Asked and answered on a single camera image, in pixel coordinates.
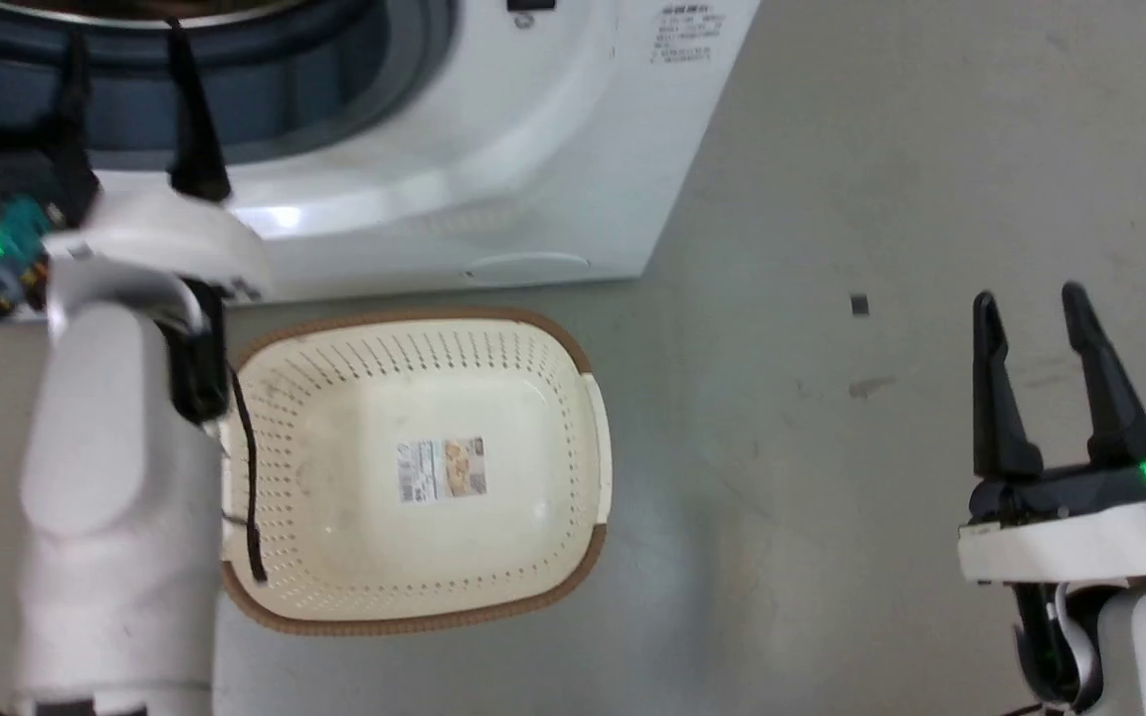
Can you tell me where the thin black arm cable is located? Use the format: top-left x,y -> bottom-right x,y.
224,366 -> 270,586

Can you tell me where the steel washing drum rim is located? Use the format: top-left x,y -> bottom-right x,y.
0,0 -> 305,25

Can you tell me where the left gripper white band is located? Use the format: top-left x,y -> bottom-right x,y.
0,18 -> 273,323

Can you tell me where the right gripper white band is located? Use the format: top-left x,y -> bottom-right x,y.
957,280 -> 1146,588

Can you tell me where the oval drain filter cover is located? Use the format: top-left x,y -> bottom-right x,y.
463,252 -> 593,285

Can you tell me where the white front-load washing machine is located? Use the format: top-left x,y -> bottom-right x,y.
0,0 -> 763,305

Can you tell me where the cream basket with brown rim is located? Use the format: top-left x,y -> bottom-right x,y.
218,306 -> 615,637

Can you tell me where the grey rubber door gasket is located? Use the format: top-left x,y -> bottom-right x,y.
0,0 -> 461,168

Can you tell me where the printed text label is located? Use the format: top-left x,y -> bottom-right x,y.
651,10 -> 729,67

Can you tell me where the printed product sticker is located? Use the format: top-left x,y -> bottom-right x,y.
395,437 -> 488,504

